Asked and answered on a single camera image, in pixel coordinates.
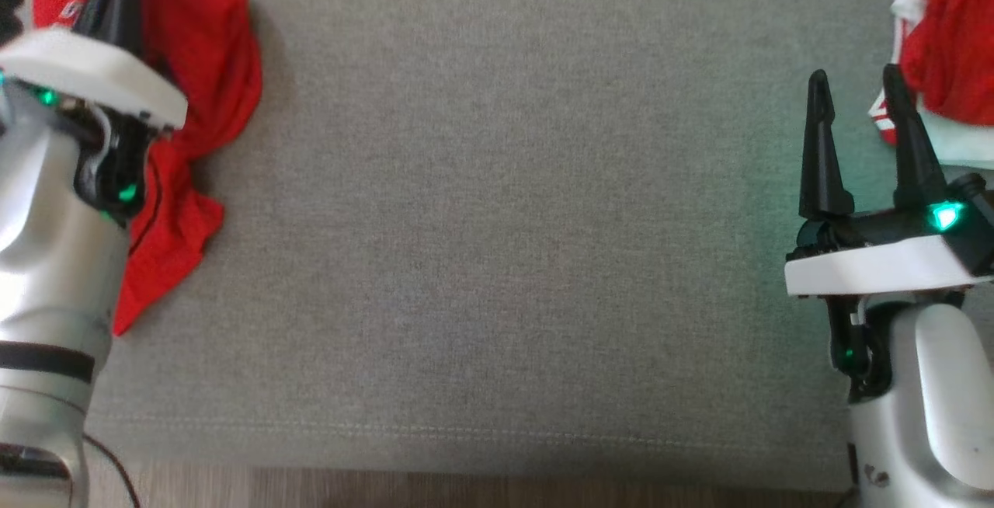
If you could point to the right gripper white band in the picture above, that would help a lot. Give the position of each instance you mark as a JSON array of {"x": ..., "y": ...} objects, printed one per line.
[{"x": 870, "y": 267}]

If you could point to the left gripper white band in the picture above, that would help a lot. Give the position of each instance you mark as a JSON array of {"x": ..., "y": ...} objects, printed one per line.
[{"x": 93, "y": 73}]

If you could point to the red jersey with white numbers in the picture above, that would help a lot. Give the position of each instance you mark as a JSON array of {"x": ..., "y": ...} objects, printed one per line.
[{"x": 202, "y": 65}]

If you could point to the red jersey with black letters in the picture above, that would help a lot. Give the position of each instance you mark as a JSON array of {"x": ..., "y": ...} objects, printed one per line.
[{"x": 955, "y": 50}]

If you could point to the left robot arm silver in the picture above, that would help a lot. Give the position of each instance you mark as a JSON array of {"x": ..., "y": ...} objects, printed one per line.
[{"x": 46, "y": 259}]

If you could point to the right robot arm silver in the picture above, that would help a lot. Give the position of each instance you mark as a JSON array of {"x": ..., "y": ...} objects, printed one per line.
[{"x": 932, "y": 415}]

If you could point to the grey fabric sofa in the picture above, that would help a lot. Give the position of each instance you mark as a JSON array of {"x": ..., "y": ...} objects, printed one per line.
[{"x": 505, "y": 220}]

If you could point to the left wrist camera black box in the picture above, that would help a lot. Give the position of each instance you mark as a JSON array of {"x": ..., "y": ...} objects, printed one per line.
[{"x": 9, "y": 11}]

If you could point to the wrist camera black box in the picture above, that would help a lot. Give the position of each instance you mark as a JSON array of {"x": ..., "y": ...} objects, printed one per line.
[
  {"x": 980, "y": 220},
  {"x": 9, "y": 11}
]

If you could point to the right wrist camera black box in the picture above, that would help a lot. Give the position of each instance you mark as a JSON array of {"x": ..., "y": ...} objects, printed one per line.
[{"x": 980, "y": 220}]

